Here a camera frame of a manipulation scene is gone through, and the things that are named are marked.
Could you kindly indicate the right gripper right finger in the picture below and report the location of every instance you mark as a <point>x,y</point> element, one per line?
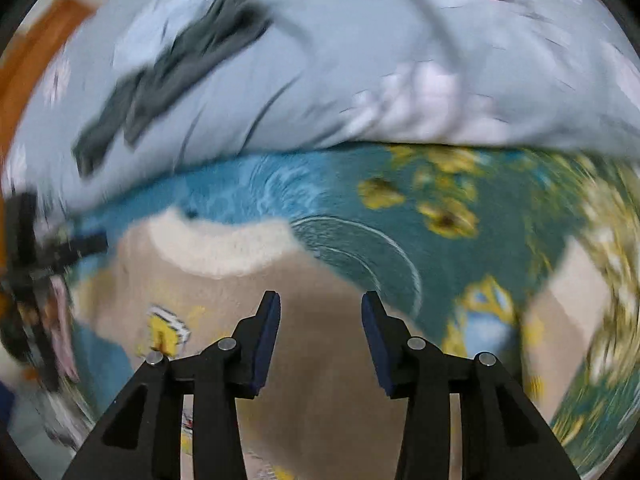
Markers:
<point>503,436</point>

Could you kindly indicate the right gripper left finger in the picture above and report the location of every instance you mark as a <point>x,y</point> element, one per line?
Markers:
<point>139,435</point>

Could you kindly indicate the beige knitted sweater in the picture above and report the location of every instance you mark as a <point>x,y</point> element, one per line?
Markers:
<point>177,282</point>

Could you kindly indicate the teal floral bed sheet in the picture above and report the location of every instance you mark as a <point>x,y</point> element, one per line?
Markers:
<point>533,256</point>

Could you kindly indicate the orange wooden headboard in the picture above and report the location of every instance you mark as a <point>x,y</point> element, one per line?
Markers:
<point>29,55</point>

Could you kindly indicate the dark grey garment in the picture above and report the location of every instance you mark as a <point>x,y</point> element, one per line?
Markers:
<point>223,31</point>

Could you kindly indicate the grey-blue floral duvet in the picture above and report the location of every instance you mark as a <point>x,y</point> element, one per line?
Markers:
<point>550,73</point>

